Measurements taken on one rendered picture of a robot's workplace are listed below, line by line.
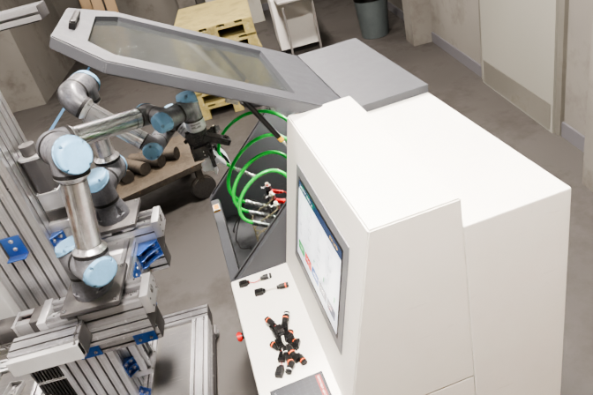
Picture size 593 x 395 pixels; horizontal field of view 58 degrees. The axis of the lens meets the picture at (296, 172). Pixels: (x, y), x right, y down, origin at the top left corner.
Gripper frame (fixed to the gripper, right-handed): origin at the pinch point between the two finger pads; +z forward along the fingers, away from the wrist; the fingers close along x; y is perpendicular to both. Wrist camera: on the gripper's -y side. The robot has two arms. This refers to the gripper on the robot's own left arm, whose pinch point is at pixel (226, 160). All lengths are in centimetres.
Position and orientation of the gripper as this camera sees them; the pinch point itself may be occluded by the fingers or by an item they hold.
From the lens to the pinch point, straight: 230.3
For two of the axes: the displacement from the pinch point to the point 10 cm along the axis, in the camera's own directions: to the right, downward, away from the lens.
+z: 7.3, 6.8, -0.5
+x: -3.8, 3.5, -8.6
